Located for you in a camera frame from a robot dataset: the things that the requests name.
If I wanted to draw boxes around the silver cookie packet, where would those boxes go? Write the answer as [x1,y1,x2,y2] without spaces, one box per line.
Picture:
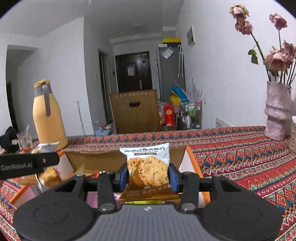
[31,142,62,193]

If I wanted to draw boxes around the cookie snack packet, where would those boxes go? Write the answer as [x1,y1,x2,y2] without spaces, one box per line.
[119,143,179,203]

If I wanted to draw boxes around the pink snack packet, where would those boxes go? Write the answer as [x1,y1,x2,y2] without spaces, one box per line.
[86,191,121,208]

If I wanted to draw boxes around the orange cardboard snack box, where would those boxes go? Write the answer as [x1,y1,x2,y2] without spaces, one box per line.
[4,147,203,208]

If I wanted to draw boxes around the glass with drink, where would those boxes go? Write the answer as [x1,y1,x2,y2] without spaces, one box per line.
[16,125,33,149]

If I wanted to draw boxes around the yellow thermos jug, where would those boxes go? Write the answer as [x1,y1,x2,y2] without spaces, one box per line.
[33,79,68,151]

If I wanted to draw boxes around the patterned red tablecloth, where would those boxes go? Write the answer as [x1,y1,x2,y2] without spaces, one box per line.
[0,126,296,241]

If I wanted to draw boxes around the wooden chair back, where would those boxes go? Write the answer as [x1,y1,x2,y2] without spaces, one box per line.
[109,89,160,134]

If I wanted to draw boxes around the red gift box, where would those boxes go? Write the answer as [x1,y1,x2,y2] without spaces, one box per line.
[163,103,175,126]

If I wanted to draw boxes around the blue plastic bin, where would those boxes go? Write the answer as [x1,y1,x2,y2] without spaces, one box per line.
[170,86,189,102]

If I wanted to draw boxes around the pink textured vase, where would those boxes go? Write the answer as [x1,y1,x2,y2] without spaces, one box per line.
[264,81,292,141]

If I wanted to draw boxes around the black entrance door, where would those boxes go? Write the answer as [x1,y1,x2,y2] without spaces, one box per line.
[115,52,153,93]

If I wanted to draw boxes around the grey refrigerator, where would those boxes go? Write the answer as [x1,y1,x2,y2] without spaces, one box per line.
[156,45,186,102]

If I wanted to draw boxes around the yellow box on refrigerator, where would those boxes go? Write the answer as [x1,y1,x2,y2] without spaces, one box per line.
[162,38,181,44]

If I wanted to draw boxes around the dried pink roses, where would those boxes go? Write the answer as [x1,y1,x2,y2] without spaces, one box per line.
[229,4,296,86]

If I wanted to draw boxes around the wire storage cart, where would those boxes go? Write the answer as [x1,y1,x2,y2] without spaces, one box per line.
[179,101,202,130]

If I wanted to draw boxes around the white wall panel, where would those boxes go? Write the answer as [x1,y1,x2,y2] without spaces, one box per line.
[187,25,196,48]

